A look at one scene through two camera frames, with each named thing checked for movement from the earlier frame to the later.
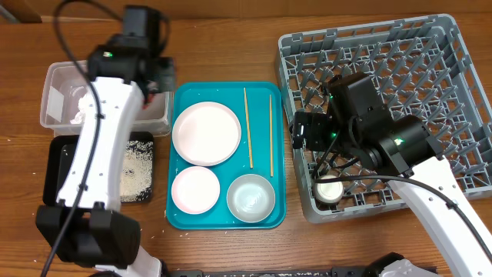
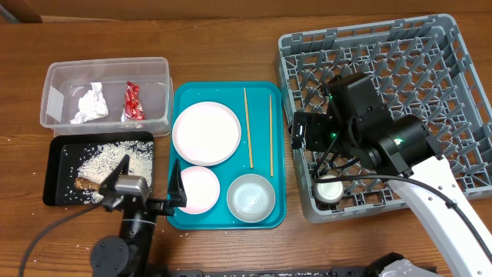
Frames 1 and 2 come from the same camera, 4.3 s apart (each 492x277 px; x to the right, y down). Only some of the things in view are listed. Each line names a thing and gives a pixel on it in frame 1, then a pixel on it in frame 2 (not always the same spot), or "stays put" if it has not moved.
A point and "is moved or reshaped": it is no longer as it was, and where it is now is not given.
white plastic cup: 330,191 stays put
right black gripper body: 298,131 stays put
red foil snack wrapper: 151,98 is moved or reshaped
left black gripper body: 167,77 → 155,205
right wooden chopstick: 270,132 stays put
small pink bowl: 195,190 stays put
